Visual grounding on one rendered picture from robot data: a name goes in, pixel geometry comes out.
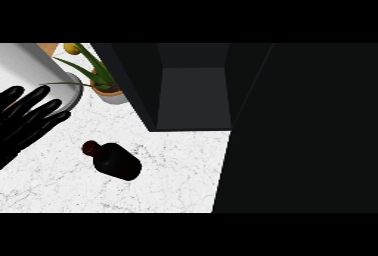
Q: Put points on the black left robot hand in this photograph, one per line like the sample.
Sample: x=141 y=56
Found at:
x=24 y=120

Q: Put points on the dark red wine bottle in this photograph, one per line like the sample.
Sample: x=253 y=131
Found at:
x=116 y=162

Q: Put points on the dark grey open cabinet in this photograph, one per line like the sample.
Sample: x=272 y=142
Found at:
x=182 y=93

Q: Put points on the dark grey cabinet door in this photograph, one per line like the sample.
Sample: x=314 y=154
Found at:
x=305 y=133

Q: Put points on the white cylindrical container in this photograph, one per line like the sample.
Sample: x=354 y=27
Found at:
x=35 y=71

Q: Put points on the green potted plant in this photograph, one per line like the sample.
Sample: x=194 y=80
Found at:
x=101 y=78

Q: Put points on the tan wooden board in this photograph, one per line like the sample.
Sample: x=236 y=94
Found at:
x=48 y=48

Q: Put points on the yellow lemon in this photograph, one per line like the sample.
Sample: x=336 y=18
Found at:
x=72 y=48

